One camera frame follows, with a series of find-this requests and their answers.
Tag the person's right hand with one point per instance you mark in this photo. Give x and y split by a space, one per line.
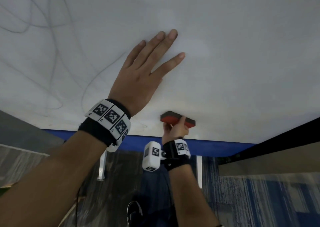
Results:
173 134

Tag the person's left hand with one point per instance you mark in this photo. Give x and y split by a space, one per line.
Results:
135 84

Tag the person's left middle finger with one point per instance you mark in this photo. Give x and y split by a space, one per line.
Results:
163 46

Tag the person's right fingers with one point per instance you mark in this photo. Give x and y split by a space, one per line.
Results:
181 123

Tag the person's left little finger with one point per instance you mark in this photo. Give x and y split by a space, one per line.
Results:
136 50

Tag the red and grey board eraser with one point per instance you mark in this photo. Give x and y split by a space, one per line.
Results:
170 117

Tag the person's left forearm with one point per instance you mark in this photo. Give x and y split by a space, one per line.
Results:
50 179

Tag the person's right forearm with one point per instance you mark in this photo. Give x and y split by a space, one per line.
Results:
190 196

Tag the white metal board support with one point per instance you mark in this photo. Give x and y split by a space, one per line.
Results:
103 166
199 171

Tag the person's dark blue trouser leg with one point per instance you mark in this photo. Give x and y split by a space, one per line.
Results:
156 186

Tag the white marker wrist tracker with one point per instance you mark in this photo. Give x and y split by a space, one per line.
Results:
111 116

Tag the dark partition panel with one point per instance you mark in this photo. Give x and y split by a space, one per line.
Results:
275 151

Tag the person's black shoe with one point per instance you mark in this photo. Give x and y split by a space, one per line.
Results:
134 213

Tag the grey partition panel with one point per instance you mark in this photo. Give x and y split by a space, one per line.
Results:
22 144

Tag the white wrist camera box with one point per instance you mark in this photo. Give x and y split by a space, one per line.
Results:
151 156

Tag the whiteboard with blue frame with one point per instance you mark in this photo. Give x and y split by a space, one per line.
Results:
225 59

